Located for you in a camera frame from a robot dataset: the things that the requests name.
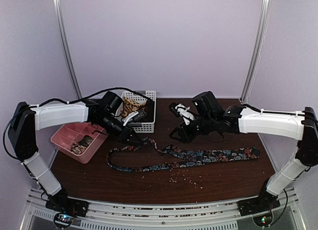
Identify rolled ties in tray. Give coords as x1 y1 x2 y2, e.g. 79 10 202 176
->
71 135 93 155

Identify left aluminium frame post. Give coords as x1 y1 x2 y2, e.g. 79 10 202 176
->
53 0 82 98

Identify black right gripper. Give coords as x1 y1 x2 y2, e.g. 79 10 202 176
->
168 115 216 144

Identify dark brown red floral tie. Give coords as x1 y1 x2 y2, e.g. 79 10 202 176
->
138 100 155 122

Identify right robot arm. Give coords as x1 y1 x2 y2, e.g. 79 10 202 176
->
169 91 318 211

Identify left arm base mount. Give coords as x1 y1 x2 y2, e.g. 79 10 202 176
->
45 195 89 217

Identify right aluminium frame post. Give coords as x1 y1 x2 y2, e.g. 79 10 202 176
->
240 0 270 103

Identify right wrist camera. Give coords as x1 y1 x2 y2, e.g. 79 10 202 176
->
169 102 195 122

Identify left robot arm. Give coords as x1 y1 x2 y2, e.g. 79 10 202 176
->
2 87 142 212

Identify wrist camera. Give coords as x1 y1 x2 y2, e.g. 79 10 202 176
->
123 110 147 126
169 102 195 122

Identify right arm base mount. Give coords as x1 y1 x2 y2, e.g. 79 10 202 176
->
237 195 281 217

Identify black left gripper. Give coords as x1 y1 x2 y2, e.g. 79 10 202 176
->
95 113 143 146

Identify aluminium front rail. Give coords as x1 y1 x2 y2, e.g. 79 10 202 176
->
19 186 306 230

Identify aluminium frame post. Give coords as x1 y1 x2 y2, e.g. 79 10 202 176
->
240 0 270 103
53 0 82 98

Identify navy floral patterned tie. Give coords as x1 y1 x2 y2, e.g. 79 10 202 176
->
106 137 261 172

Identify pink divided organizer tray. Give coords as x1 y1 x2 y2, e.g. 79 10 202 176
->
51 123 108 164

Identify yellow floral tie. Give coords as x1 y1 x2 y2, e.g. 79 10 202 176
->
120 97 146 117

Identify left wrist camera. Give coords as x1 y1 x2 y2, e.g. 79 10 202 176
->
123 110 147 126

